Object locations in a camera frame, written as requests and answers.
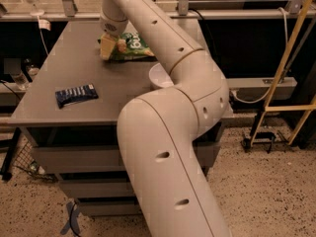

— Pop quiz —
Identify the top grey drawer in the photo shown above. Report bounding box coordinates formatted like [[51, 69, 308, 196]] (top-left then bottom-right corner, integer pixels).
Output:
[[31, 142, 220, 174]]

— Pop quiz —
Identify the wire mesh basket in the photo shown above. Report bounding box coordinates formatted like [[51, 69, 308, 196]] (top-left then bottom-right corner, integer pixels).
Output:
[[14, 142, 56, 183]]

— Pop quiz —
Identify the white cable right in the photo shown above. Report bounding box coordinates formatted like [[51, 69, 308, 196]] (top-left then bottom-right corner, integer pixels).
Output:
[[230, 7, 289, 105]]

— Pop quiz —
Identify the bottom grey drawer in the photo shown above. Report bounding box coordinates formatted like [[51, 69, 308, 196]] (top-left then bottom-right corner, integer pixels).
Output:
[[78, 200, 141, 217]]

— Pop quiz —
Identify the metal frame rail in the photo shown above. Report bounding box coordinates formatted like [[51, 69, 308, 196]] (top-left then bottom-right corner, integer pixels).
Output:
[[0, 0, 316, 23]]

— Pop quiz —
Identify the grey drawer cabinet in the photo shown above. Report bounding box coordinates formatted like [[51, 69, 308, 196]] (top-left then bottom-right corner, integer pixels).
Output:
[[7, 18, 235, 218]]

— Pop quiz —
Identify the grey drawer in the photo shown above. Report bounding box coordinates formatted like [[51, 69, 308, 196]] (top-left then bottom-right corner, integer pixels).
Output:
[[31, 142, 220, 174], [59, 179, 134, 198], [78, 200, 141, 217]]

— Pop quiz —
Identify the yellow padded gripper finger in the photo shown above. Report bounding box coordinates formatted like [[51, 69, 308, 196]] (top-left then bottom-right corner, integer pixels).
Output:
[[100, 33, 117, 60]]

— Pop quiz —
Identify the white bowl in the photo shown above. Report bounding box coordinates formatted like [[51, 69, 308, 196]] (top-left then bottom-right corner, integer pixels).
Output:
[[149, 63, 174, 90]]

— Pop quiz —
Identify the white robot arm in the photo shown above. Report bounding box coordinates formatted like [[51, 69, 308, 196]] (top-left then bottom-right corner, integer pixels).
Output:
[[101, 0, 232, 237]]

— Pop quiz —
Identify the yellow wooden ladder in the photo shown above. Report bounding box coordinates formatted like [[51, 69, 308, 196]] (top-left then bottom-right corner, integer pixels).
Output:
[[243, 0, 316, 148]]

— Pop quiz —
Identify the green rice chip bag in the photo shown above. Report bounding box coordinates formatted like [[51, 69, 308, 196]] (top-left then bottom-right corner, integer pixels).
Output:
[[107, 33, 154, 61]]

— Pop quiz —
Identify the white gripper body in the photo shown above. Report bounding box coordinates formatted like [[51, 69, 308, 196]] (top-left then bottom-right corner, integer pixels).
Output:
[[100, 12, 128, 37]]

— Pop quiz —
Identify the middle grey drawer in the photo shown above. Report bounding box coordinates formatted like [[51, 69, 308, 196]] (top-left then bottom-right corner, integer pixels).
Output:
[[59, 179, 134, 198]]

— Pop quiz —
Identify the blueberry rxbar blue wrapper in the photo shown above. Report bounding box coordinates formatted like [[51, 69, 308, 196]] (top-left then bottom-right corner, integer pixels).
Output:
[[55, 84, 99, 109]]

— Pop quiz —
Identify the black cable on rail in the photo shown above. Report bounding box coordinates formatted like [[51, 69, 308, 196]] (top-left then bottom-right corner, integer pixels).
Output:
[[188, 8, 235, 106]]

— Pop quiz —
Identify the clear water bottle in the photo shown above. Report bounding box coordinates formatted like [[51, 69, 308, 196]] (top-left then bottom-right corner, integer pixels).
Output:
[[11, 71, 29, 90]]

